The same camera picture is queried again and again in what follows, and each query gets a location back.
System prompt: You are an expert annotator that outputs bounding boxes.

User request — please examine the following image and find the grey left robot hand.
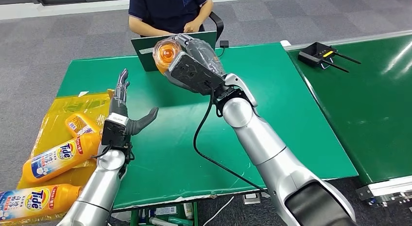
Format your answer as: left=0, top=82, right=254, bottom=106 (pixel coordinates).
left=109, top=68, right=159, bottom=136

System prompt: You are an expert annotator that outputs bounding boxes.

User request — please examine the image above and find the person's left hand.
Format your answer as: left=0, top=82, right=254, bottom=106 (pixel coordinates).
left=183, top=19, right=203, bottom=34

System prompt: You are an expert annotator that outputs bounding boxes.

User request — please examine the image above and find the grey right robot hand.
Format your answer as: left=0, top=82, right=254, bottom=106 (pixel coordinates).
left=173, top=34, right=226, bottom=77

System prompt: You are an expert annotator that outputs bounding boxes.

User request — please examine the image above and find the orange detergent bottle clear cap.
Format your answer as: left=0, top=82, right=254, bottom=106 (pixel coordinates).
left=152, top=37, right=184, bottom=75

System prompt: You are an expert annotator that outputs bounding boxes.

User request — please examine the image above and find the orange bottle showing back label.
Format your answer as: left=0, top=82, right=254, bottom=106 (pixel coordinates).
left=65, top=112, right=102, bottom=138

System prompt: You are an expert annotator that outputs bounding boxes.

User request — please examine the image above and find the orange Tide detergent bottle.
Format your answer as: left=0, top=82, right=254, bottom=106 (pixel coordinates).
left=0, top=183, right=84, bottom=224
left=21, top=133, right=103, bottom=186

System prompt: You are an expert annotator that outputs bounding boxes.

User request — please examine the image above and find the small white bottle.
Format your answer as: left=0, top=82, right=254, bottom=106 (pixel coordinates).
left=183, top=202, right=194, bottom=221

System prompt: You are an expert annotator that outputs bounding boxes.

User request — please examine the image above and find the teal bottle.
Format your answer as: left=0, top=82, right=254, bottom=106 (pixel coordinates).
left=167, top=216, right=194, bottom=226

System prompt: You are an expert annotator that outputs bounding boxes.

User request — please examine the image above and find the black office chair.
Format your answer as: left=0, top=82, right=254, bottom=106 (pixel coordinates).
left=199, top=11, right=224, bottom=43

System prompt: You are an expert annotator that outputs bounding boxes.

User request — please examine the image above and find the person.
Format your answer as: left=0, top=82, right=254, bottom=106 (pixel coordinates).
left=128, top=0, right=214, bottom=37

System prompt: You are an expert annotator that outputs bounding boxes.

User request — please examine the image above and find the dark green laptop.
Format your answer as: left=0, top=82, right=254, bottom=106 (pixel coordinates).
left=131, top=31, right=218, bottom=72

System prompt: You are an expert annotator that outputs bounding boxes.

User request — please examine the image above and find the yellow plastic bag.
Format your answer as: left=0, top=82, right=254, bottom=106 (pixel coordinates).
left=0, top=89, right=117, bottom=226

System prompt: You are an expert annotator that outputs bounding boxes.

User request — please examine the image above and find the black router with antennas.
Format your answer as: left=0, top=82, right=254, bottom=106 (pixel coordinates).
left=297, top=41, right=361, bottom=73

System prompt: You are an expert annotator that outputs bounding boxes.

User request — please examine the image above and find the white labelled box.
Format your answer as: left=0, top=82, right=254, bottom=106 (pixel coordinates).
left=154, top=206, right=178, bottom=216

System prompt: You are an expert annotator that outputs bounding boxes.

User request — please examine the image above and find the dark green conveyor belt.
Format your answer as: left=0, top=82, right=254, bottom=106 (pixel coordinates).
left=283, top=30, right=412, bottom=208

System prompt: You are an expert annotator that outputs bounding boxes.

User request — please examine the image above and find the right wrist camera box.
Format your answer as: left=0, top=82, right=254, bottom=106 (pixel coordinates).
left=164, top=51, right=226, bottom=96

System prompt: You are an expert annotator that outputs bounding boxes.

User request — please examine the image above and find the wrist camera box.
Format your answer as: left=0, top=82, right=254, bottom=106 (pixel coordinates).
left=164, top=51, right=226, bottom=96
left=101, top=113, right=131, bottom=150

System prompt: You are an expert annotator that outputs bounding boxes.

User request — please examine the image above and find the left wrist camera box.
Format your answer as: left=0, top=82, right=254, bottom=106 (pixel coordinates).
left=101, top=113, right=131, bottom=150

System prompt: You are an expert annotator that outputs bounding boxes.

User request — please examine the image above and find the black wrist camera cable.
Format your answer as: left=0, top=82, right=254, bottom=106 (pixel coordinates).
left=192, top=86, right=271, bottom=194

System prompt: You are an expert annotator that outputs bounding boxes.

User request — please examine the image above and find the white cable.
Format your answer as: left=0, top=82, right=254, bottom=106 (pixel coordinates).
left=202, top=195, right=235, bottom=226

